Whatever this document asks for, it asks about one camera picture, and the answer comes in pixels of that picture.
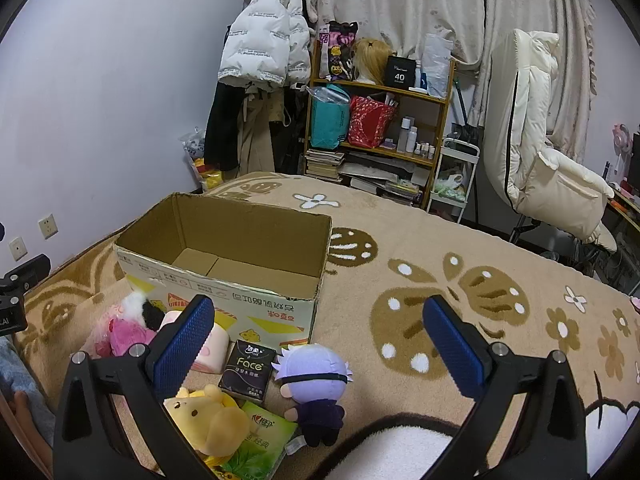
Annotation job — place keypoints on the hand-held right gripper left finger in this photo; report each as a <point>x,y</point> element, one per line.
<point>182,345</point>

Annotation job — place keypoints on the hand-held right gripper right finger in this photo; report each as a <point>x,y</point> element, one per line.
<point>450,342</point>

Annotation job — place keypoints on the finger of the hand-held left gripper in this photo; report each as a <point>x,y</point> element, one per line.
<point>30,266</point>

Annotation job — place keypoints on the pink cylinder plush toy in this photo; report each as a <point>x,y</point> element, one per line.
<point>212,351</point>

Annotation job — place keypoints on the black tissue pack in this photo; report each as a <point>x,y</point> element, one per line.
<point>247,370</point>

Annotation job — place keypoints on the yellow bear plush toy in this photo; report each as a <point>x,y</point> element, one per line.
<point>215,425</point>

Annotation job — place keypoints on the printed cardboard box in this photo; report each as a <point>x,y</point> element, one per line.
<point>272,310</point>

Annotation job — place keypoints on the green tissue pack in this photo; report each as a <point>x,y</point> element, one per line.
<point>265,435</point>

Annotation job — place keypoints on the purple haired plush doll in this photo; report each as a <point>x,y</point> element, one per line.
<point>312,370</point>

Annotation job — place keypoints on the person's leg in blue jeans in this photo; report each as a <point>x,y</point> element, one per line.
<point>20,375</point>

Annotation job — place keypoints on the beige butterfly printed blanket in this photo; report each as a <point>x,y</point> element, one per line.
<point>425,240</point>

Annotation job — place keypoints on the pile of papers and books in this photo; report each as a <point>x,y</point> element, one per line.
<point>380,175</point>

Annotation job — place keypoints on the row of small bottles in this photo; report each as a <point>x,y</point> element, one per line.
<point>426,150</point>

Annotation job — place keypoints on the white utility cart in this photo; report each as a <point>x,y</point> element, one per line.
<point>460,147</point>

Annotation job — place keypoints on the plastic bag of snacks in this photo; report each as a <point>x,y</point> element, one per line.
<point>195,145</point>

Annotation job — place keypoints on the short white bottle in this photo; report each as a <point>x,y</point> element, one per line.
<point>414,141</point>

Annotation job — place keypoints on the wooden shelf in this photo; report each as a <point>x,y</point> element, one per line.
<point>370,149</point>

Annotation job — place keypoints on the tall white bottle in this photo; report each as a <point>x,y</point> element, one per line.
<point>405,132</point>

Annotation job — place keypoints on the stack of books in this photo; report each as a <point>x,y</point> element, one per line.
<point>325,165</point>

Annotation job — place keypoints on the beige hanging trousers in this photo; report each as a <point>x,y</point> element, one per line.
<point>257,135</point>

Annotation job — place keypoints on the black hanging garment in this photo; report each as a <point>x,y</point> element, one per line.
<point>222,125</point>

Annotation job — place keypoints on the cluttered desk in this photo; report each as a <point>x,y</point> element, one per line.
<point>625,202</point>

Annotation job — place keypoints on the black hanging coat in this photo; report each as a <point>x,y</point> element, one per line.
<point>292,145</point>

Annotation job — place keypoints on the cream padded chair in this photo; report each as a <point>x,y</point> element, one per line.
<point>530,125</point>

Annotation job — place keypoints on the red patterned bag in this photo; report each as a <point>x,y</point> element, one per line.
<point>367,122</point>

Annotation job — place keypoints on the teal bag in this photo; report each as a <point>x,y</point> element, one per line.
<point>327,122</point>

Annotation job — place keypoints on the pink desk fan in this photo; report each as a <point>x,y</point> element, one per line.
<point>621,135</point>

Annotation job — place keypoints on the black box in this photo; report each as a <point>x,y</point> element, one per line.
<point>400,75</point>

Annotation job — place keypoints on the clear plastic bag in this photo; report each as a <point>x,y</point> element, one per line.
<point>436,65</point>

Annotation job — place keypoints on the blonde wig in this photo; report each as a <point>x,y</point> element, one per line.
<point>370,57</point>

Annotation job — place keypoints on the black purple printed bag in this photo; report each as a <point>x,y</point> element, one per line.
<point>337,55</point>

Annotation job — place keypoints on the white puffer jacket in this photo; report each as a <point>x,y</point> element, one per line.
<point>260,35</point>

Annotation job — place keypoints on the white wall socket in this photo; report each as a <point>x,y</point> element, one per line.
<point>17,248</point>
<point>48,226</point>

